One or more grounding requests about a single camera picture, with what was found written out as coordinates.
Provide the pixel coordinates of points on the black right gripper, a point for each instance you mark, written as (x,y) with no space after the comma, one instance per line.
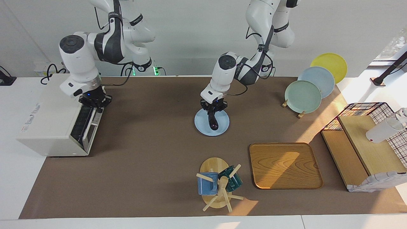
(95,99)

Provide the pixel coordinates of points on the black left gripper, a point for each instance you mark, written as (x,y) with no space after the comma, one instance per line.
(213,104)

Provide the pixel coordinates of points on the light blue round plate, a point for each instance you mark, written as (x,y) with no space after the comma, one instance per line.
(200,122)

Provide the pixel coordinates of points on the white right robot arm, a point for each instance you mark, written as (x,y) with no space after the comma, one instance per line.
(79,60)

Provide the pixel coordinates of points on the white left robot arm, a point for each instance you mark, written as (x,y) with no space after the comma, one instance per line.
(222,73)

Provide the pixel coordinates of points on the cream toaster oven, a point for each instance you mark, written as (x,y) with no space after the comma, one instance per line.
(47,121)

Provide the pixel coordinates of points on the wooden mug tree stand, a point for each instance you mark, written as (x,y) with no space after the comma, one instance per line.
(213,165)

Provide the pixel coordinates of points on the brown table mat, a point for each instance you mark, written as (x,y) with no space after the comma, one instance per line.
(152,152)

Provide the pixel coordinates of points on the dark green mug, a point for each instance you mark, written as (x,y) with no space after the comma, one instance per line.
(233,183)

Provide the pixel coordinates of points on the blue mug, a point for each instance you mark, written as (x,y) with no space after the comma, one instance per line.
(206,187)

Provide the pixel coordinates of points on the wooden plate rack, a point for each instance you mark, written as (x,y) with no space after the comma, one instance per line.
(301,115)

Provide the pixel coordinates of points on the pale green plate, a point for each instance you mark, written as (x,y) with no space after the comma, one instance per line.
(302,97)

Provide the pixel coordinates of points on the wooden serving tray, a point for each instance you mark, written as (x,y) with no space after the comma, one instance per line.
(286,165)

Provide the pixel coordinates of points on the light blue racked plate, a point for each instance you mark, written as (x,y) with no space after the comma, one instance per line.
(322,79)

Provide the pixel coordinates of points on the yellow plate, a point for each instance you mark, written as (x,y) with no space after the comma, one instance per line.
(334,63)

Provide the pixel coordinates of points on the white plastic cup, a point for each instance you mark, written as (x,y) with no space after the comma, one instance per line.
(381,132)

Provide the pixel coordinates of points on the white marbled cloth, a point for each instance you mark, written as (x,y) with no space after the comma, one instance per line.
(378,181)

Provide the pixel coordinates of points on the clear glass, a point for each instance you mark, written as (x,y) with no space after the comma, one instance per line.
(403,116)

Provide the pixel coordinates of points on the black clamp mount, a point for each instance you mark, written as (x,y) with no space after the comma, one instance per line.
(6,79)

